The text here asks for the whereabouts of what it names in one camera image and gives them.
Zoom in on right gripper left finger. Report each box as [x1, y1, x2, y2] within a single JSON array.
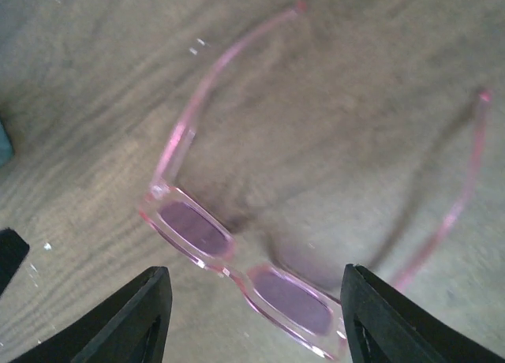
[[14, 267, 172, 362]]

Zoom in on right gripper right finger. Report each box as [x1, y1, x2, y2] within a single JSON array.
[[340, 264, 504, 363]]

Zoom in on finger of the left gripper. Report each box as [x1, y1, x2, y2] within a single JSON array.
[[0, 228, 30, 294]]

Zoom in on pink transparent sunglasses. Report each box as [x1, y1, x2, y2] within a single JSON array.
[[137, 0, 493, 361]]

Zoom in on light blue cleaning cloth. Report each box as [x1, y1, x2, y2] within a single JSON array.
[[0, 122, 14, 167]]

